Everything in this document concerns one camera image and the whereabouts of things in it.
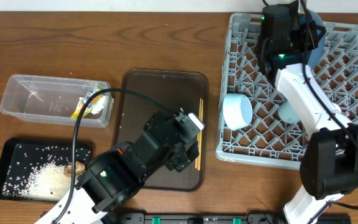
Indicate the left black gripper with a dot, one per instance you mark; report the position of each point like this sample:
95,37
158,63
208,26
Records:
187,157

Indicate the light blue small bowl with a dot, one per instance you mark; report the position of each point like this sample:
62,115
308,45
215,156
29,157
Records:
237,111

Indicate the white tissue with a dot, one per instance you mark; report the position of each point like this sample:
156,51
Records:
98,106

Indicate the brown food scrap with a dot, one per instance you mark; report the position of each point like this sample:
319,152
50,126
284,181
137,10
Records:
79,168

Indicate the light blue plastic cup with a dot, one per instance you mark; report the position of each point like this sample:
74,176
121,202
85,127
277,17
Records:
287,113

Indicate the large blue plate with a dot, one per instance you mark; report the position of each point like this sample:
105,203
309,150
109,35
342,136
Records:
316,54

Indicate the pink plastic cup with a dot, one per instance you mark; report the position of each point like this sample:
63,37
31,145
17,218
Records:
337,108

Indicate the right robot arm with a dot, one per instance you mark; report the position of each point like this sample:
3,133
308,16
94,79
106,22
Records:
290,44

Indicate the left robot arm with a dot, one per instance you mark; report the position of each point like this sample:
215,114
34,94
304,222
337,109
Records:
115,176

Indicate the clear plastic waste bin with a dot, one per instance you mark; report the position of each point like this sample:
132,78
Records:
50,100

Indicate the black waste tray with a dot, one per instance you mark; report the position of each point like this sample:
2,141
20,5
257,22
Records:
7,153

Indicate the grey plastic dishwasher rack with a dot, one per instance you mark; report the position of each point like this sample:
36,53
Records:
268,140

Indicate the dark brown serving tray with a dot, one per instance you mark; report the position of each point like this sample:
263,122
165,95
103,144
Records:
175,90

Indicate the spilled white rice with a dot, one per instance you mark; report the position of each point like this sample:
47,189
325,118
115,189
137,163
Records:
38,172

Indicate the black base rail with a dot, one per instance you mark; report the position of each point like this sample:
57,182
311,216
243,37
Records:
252,218

